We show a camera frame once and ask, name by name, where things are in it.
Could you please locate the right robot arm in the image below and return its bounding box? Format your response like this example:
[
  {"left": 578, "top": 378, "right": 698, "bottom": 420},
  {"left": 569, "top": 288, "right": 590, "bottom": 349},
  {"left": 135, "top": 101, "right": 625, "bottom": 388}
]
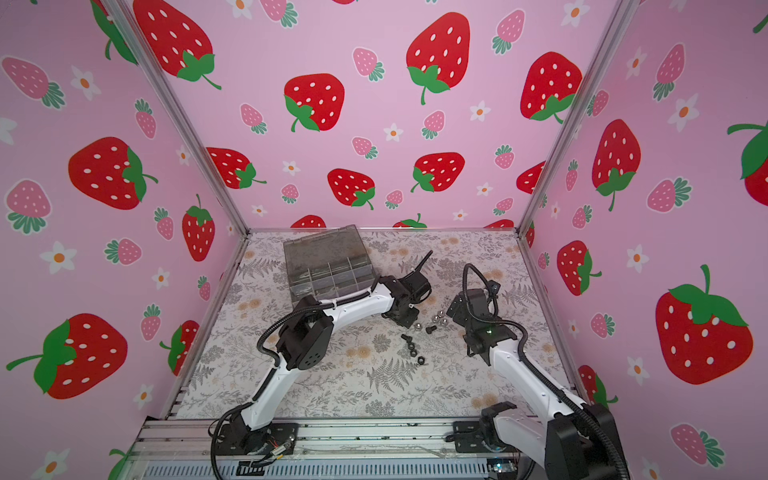
[{"left": 447, "top": 263, "right": 630, "bottom": 479}]

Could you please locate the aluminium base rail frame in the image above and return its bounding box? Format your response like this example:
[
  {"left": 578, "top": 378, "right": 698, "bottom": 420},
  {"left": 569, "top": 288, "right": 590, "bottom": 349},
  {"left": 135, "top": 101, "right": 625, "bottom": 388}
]
[{"left": 116, "top": 416, "right": 631, "bottom": 480}]

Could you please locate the clear plastic organizer box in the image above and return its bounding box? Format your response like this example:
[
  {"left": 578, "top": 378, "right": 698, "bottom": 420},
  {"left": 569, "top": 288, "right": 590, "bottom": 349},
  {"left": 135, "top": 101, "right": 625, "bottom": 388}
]
[{"left": 283, "top": 225, "right": 377, "bottom": 306}]

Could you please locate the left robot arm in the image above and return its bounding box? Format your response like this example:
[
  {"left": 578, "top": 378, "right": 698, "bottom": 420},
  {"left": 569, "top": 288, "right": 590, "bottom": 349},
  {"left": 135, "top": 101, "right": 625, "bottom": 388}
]
[{"left": 210, "top": 253, "right": 432, "bottom": 457}]

